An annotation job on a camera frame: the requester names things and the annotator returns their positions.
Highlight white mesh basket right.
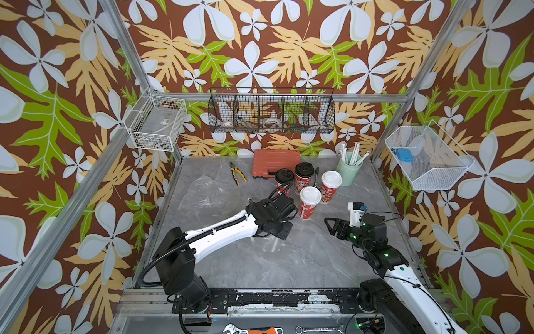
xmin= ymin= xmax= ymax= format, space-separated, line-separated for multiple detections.
xmin=385 ymin=121 xmax=475 ymax=192

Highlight black lid red cup right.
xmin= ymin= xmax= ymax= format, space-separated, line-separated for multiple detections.
xmin=295 ymin=161 xmax=315 ymax=193

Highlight blue object in basket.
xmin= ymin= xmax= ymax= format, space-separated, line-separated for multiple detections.
xmin=395 ymin=148 xmax=414 ymax=163

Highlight silver spanner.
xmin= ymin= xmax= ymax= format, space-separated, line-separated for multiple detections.
xmin=295 ymin=324 xmax=346 ymax=334

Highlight black mounting rail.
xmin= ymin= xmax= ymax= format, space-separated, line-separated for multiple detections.
xmin=172 ymin=288 xmax=375 ymax=314

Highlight white wire basket left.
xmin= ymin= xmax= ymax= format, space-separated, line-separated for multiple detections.
xmin=125 ymin=89 xmax=188 ymax=153

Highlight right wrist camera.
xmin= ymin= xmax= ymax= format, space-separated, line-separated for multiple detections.
xmin=348 ymin=202 xmax=367 ymax=227

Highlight yellow black pliers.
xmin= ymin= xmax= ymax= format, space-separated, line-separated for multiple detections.
xmin=229 ymin=162 xmax=248 ymax=186

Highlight red plastic tool case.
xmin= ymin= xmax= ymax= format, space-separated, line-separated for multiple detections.
xmin=252 ymin=149 xmax=301 ymax=179

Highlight black lid red cup left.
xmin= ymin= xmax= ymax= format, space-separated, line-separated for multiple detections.
xmin=275 ymin=168 xmax=295 ymax=194

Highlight black screwdriver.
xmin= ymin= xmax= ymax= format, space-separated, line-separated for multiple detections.
xmin=313 ymin=167 xmax=320 ymax=188

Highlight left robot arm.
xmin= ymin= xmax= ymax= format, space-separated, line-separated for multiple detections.
xmin=136 ymin=193 xmax=298 ymax=313

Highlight white lid red cup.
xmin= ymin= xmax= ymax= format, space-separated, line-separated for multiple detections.
xmin=321 ymin=171 xmax=343 ymax=204
xmin=298 ymin=186 xmax=322 ymax=219

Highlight green straw holder cup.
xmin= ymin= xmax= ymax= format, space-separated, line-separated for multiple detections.
xmin=337 ymin=153 xmax=363 ymax=186

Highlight black lid red cup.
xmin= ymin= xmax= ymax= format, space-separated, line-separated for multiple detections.
xmin=295 ymin=161 xmax=315 ymax=193
xmin=275 ymin=168 xmax=295 ymax=194

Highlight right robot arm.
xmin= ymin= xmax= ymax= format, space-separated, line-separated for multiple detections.
xmin=324 ymin=214 xmax=466 ymax=333

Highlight black wire basket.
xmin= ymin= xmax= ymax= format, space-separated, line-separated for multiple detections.
xmin=207 ymin=87 xmax=336 ymax=134

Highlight orange adjustable wrench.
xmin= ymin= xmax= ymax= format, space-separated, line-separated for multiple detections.
xmin=223 ymin=324 xmax=284 ymax=334

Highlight white lid red cup front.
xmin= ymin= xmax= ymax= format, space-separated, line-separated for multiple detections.
xmin=298 ymin=186 xmax=322 ymax=219

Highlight clear plastic bag rear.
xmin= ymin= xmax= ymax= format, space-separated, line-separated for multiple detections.
xmin=179 ymin=175 xmax=230 ymax=212

